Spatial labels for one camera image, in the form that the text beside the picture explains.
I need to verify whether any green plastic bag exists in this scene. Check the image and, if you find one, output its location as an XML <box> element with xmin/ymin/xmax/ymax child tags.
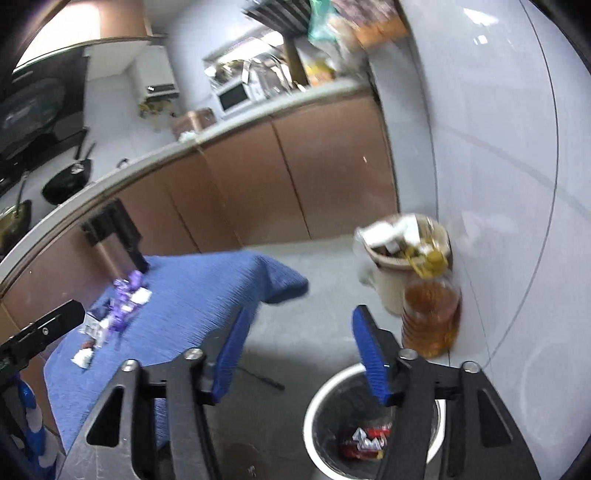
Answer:
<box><xmin>307</xmin><ymin>0</ymin><xmax>343</xmax><ymax>40</ymax></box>

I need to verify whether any red snack wrapper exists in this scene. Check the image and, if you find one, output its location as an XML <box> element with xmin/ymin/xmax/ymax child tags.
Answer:
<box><xmin>339</xmin><ymin>425</ymin><xmax>393</xmax><ymax>460</ymax></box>

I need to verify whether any black range hood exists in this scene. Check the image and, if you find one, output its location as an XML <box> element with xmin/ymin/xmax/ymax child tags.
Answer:
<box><xmin>0</xmin><ymin>46</ymin><xmax>90</xmax><ymax>185</ymax></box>

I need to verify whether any copper coloured box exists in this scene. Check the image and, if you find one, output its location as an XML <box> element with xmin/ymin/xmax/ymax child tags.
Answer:
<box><xmin>172</xmin><ymin>108</ymin><xmax>218</xmax><ymax>136</ymax></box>

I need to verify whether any black frying pan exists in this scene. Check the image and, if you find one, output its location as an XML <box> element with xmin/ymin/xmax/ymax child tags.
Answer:
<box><xmin>41</xmin><ymin>143</ymin><xmax>98</xmax><ymax>206</ymax></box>

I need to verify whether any white round bin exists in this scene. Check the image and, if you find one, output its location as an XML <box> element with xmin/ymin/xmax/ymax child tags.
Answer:
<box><xmin>302</xmin><ymin>362</ymin><xmax>448</xmax><ymax>478</ymax></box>

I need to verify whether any cooking oil bottle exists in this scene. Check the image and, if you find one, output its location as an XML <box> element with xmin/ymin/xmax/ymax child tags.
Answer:
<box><xmin>401</xmin><ymin>247</ymin><xmax>463</xmax><ymax>360</ymax></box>

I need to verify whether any white paper scrap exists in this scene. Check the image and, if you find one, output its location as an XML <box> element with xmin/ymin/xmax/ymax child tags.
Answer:
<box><xmin>360</xmin><ymin>217</ymin><xmax>419</xmax><ymax>245</ymax></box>

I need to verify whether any steel electric kettle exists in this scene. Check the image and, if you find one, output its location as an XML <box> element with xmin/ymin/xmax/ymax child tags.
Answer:
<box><xmin>81</xmin><ymin>198</ymin><xmax>151</xmax><ymax>275</ymax></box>

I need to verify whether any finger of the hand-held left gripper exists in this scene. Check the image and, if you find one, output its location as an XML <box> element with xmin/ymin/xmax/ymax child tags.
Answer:
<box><xmin>0</xmin><ymin>299</ymin><xmax>87</xmax><ymax>370</ymax></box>

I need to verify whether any person's left hand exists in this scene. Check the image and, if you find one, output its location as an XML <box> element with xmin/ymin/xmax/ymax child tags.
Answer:
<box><xmin>14</xmin><ymin>373</ymin><xmax>58</xmax><ymax>472</ymax></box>

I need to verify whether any blue towel cloth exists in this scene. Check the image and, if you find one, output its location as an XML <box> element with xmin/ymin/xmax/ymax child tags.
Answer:
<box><xmin>44</xmin><ymin>251</ymin><xmax>310</xmax><ymax>453</ymax></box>

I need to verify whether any beige bin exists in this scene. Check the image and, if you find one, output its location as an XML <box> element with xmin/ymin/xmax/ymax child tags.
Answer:
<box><xmin>353</xmin><ymin>213</ymin><xmax>453</xmax><ymax>317</ymax></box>

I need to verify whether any silver white packet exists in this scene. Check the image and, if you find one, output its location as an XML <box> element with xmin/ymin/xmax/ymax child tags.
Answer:
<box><xmin>81</xmin><ymin>318</ymin><xmax>112</xmax><ymax>347</ymax></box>

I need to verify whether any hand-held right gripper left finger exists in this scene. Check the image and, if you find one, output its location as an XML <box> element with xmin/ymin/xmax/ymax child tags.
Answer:
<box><xmin>58</xmin><ymin>305</ymin><xmax>252</xmax><ymax>480</ymax></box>

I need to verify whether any brown kitchen cabinet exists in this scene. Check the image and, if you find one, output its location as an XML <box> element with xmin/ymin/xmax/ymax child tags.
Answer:
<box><xmin>0</xmin><ymin>95</ymin><xmax>400</xmax><ymax>435</ymax></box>

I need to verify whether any white water heater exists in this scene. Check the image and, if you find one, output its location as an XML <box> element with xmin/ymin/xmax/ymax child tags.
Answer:
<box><xmin>133</xmin><ymin>45</ymin><xmax>182</xmax><ymax>106</ymax></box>

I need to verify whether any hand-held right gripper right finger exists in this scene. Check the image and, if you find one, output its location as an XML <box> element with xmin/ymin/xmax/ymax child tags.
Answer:
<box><xmin>352</xmin><ymin>305</ymin><xmax>541</xmax><ymax>480</ymax></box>

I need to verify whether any white microwave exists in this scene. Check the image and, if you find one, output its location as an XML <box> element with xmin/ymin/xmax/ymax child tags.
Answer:
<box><xmin>217</xmin><ymin>78</ymin><xmax>254</xmax><ymax>114</ymax></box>

